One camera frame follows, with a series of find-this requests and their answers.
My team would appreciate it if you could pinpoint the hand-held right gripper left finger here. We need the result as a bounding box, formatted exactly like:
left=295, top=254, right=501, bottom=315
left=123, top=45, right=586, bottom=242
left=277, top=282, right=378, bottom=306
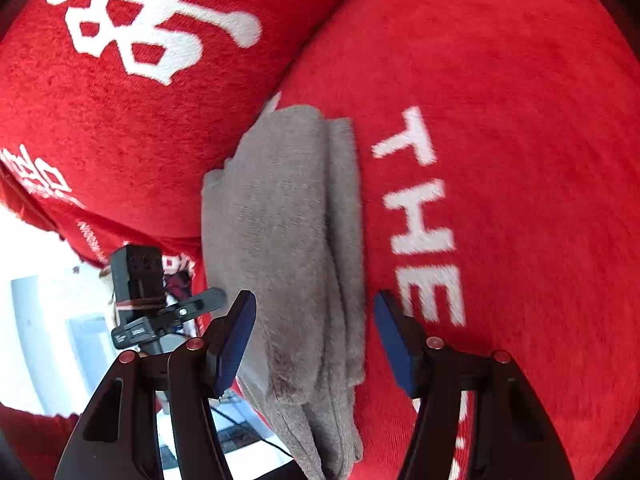
left=54, top=290, right=258, bottom=480

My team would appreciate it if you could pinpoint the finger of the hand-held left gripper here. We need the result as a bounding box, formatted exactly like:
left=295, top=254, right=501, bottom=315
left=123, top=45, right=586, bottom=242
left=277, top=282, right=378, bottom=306
left=156, top=287, right=227, bottom=330

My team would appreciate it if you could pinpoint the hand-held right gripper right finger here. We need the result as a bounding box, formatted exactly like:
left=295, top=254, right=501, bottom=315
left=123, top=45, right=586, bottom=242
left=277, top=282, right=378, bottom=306
left=373, top=290, right=576, bottom=480

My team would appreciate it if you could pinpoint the small grey knitted garment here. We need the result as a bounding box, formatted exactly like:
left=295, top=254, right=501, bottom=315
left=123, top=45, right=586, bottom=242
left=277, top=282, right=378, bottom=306
left=200, top=105, right=369, bottom=480

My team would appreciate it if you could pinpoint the dark patterned cloth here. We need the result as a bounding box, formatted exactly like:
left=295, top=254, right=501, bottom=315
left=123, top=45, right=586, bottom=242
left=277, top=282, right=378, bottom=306
left=162, top=257, right=196, bottom=306

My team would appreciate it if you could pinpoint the red blanket with white print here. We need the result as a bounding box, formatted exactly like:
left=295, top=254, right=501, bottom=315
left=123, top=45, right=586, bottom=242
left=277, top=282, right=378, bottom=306
left=0, top=0, right=640, bottom=480

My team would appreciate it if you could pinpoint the black cable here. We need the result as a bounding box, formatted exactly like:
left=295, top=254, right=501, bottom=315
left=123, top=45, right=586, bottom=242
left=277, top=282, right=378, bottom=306
left=207, top=404, right=297, bottom=461

